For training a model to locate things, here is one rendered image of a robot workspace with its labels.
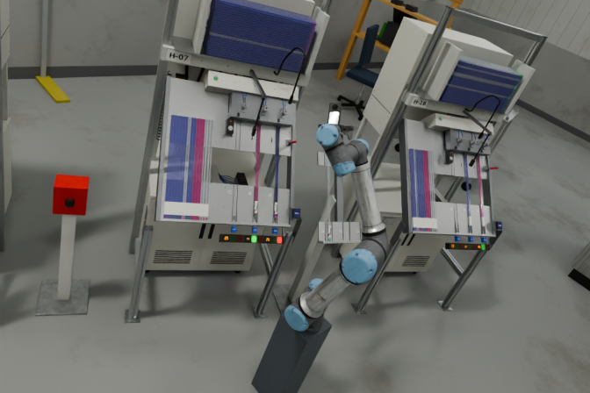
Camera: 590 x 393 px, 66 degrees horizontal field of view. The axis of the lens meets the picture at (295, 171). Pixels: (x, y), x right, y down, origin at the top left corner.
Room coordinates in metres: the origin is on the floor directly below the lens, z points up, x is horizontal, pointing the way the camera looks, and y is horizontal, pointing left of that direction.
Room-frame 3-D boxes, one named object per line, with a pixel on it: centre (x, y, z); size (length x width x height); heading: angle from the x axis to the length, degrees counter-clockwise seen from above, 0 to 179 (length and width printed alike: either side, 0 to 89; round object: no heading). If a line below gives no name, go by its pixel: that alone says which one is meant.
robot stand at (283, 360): (1.53, -0.29, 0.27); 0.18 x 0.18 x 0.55; 54
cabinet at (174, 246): (2.35, 0.51, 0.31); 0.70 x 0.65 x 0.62; 117
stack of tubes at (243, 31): (2.27, 0.40, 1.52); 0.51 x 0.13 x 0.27; 117
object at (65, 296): (1.61, 0.94, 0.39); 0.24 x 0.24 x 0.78; 27
